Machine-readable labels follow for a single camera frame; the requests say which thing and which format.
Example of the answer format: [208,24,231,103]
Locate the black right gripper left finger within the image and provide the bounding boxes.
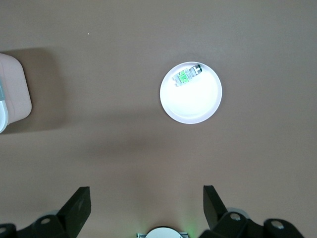
[32,186,92,238]

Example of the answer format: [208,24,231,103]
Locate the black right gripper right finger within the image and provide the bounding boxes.
[202,184,250,238]

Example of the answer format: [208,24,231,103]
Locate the white lidded storage box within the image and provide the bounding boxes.
[0,52,32,134]

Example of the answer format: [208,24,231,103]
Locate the brown table mat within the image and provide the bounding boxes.
[0,0,317,238]

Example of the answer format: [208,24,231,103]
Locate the pale pink round plate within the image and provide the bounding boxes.
[159,61,223,124]

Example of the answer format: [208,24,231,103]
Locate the green clear small connector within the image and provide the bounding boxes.
[172,64,204,87]

